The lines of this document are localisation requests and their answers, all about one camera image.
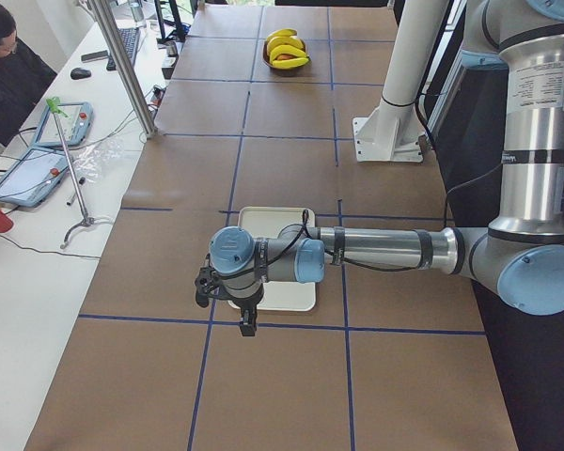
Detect person in black clothes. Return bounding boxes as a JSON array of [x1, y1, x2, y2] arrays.
[[0, 4, 56, 146]]

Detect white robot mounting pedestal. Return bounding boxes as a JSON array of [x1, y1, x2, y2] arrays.
[[352, 0, 450, 163]]

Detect black keyboard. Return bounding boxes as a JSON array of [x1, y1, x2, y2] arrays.
[[106, 28, 141, 71]]

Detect black computer mouse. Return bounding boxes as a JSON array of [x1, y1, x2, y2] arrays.
[[70, 68, 92, 80]]

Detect small metal cup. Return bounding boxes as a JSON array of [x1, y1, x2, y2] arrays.
[[164, 40, 178, 57]]

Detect metal rod stand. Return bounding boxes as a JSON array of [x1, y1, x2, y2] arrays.
[[46, 97, 115, 250]]

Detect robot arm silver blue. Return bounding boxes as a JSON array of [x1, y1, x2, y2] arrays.
[[195, 1, 564, 336]]

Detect teach pendant tablet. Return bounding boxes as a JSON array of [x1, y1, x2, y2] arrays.
[[0, 147, 69, 208], [31, 102, 94, 148]]

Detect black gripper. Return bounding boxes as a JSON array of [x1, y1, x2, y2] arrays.
[[221, 273, 264, 337]]

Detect white rectangular plate tray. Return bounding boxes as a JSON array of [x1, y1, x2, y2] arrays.
[[238, 207, 316, 313]]

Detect yellow banana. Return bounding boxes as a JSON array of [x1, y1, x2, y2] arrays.
[[271, 57, 310, 70], [269, 44, 307, 64], [266, 28, 297, 41], [267, 36, 305, 55]]

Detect aluminium frame post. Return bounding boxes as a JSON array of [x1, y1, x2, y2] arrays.
[[88, 0, 157, 139]]

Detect clear plastic wrap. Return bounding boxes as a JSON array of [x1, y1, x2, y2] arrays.
[[73, 137, 123, 182]]

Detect upper teach pendant tablet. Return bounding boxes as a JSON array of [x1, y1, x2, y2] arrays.
[[31, 102, 94, 148]]

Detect brown wicker basket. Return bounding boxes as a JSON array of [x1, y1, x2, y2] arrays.
[[262, 37, 311, 70]]

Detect lower teach pendant tablet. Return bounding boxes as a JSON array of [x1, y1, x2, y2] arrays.
[[0, 147, 69, 208]]

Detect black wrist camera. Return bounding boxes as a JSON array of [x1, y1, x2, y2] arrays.
[[195, 266, 220, 308]]

